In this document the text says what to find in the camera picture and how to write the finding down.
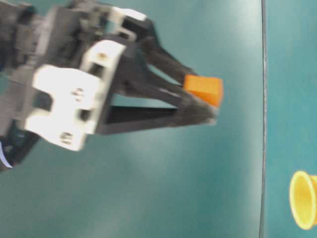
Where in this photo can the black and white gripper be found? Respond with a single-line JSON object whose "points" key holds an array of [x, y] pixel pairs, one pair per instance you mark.
{"points": [[62, 69]]}

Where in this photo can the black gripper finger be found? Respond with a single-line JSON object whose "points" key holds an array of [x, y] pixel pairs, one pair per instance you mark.
{"points": [[155, 54], [134, 77]]}

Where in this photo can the orange block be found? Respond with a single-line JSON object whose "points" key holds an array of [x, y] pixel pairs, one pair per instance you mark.
{"points": [[208, 89]]}

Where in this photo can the yellow plastic cup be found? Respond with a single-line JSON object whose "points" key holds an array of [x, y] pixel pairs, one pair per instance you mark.
{"points": [[303, 199]]}

